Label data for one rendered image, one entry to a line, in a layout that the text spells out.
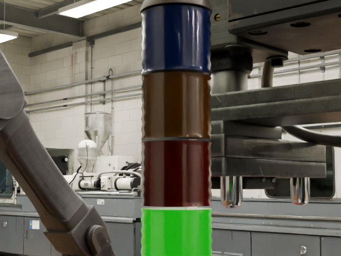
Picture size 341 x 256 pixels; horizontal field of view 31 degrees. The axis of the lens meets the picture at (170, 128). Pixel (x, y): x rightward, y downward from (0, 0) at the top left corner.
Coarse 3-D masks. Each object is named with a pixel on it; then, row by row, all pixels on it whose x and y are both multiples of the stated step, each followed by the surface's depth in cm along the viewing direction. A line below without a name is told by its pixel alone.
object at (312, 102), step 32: (224, 64) 60; (224, 96) 58; (256, 96) 55; (288, 96) 53; (320, 96) 51; (224, 128) 56; (256, 128) 60; (224, 160) 53; (256, 160) 56; (288, 160) 61; (320, 160) 65; (224, 192) 55
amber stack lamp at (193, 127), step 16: (144, 80) 33; (160, 80) 32; (176, 80) 32; (192, 80) 32; (208, 80) 33; (144, 96) 33; (160, 96) 32; (176, 96) 32; (192, 96) 32; (208, 96) 33; (144, 112) 33; (160, 112) 32; (176, 112) 32; (192, 112) 32; (208, 112) 33; (144, 128) 32; (160, 128) 32; (176, 128) 31; (192, 128) 32; (208, 128) 32
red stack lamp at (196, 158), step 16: (144, 144) 32; (160, 144) 32; (176, 144) 31; (192, 144) 32; (208, 144) 32; (144, 160) 32; (160, 160) 31; (176, 160) 31; (192, 160) 31; (208, 160) 32; (144, 176) 32; (160, 176) 31; (176, 176) 31; (192, 176) 31; (208, 176) 32; (144, 192) 32; (160, 192) 31; (176, 192) 31; (192, 192) 31; (208, 192) 32
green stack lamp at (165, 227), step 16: (144, 208) 33; (160, 208) 33; (176, 208) 33; (192, 208) 33; (208, 208) 33; (144, 224) 32; (160, 224) 31; (176, 224) 31; (192, 224) 31; (208, 224) 32; (144, 240) 32; (160, 240) 31; (176, 240) 31; (192, 240) 31; (208, 240) 32
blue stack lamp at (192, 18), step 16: (144, 16) 33; (160, 16) 32; (176, 16) 32; (192, 16) 32; (208, 16) 33; (144, 32) 33; (160, 32) 32; (176, 32) 32; (192, 32) 32; (208, 32) 33; (144, 48) 33; (160, 48) 32; (176, 48) 32; (192, 48) 32; (208, 48) 33; (144, 64) 33; (160, 64) 32; (176, 64) 32; (192, 64) 32; (208, 64) 33
